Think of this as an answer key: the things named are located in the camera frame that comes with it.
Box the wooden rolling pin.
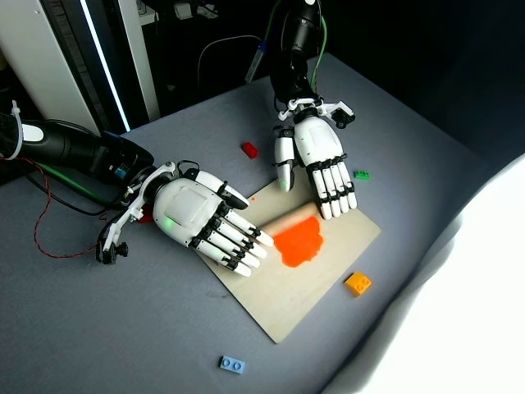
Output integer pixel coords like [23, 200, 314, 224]
[260, 204, 320, 238]

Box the orange play dough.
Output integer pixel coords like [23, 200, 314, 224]
[272, 216, 325, 270]

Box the light wooden board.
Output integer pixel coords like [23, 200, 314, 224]
[198, 166, 381, 345]

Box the blue toy brick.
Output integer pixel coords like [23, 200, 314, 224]
[217, 355, 247, 375]

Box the grey stick connector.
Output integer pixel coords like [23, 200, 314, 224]
[244, 40, 268, 84]

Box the yellow toy brick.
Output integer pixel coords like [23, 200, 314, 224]
[343, 271, 373, 297]

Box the white robot body column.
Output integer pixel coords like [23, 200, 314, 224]
[0, 0, 161, 136]

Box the white backdrop sheet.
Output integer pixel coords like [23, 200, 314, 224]
[319, 151, 525, 394]

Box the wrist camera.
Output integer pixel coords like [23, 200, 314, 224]
[96, 240, 130, 266]
[334, 106, 356, 129]

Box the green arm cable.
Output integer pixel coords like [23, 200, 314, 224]
[309, 14, 328, 94]
[36, 162, 112, 198]

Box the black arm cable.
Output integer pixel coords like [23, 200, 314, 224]
[24, 172, 112, 218]

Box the thin red cable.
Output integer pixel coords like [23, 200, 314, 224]
[33, 158, 110, 259]

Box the thin white cable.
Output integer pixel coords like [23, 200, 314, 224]
[196, 34, 262, 87]

